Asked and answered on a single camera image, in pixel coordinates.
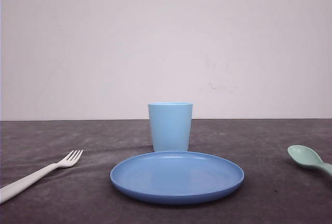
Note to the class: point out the white plastic fork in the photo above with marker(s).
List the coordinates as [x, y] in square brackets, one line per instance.
[11, 190]

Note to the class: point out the mint green plastic spoon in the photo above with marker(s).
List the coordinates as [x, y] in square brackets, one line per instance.
[308, 158]

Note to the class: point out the light blue plastic cup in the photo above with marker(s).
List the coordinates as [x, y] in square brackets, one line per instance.
[170, 125]

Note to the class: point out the blue plastic plate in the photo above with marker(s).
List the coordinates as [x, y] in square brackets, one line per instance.
[176, 177]

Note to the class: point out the dark grey table cloth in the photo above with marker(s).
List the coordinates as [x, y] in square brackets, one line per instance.
[275, 189]

